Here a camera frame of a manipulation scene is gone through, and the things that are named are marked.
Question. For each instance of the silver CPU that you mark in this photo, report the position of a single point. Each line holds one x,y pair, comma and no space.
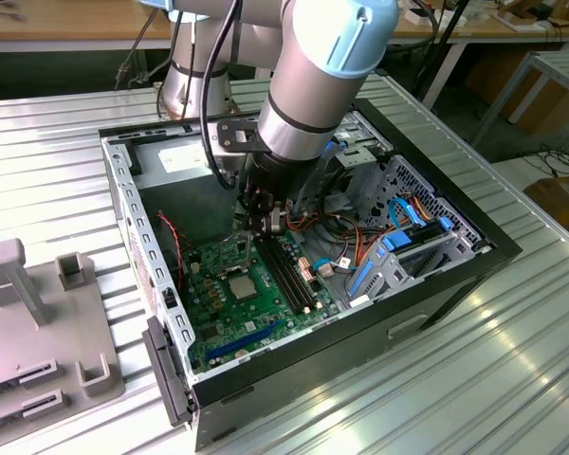
242,286

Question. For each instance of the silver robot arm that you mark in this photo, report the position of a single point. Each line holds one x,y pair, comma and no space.
303,95

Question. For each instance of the CPU socket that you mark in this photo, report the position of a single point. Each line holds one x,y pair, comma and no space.
225,290

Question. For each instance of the blue drive bay latch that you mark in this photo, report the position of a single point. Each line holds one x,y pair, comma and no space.
330,143

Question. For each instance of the grey metal drive cage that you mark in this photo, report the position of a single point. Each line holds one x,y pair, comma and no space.
360,158

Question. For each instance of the peach board connector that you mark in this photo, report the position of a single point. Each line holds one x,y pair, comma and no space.
304,262
307,276

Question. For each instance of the black RAM slot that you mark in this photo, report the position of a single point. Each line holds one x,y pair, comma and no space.
284,274
289,272
278,276
295,270

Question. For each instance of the white power supply label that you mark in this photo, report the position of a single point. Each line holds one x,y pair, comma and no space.
182,158

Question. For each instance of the grey power supply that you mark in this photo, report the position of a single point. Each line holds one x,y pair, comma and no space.
180,208

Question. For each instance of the hard disk in blue carrier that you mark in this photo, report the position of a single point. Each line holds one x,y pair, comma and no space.
393,242

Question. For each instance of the black case fan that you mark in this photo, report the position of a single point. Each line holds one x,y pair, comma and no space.
170,258

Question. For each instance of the white paper tag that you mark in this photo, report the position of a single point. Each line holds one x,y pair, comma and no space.
359,301

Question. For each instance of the grey metal disk bay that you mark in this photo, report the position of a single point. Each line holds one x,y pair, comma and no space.
389,279

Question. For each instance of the green motherboard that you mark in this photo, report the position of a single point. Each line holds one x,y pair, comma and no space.
227,324

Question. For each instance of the blue expansion slot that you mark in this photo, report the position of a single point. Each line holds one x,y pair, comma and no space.
242,340

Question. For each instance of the black PC case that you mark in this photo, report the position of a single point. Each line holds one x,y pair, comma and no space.
313,379

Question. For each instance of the white flat box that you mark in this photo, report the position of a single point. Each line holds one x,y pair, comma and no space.
431,16

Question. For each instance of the black tripod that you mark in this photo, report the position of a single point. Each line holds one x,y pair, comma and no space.
448,30

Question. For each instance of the grey parts rack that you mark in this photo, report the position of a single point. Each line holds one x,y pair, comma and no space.
71,327

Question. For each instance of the large brown cardboard box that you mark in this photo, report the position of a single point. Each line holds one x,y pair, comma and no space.
545,109

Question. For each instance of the wooden desk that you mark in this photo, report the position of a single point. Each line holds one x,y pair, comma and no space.
52,21

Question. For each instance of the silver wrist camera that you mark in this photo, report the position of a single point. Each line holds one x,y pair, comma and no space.
237,136

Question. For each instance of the blue plastic bay rail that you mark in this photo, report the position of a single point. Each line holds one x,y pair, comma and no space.
360,279

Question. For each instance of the grey metal frame table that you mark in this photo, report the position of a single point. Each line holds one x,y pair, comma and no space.
564,64

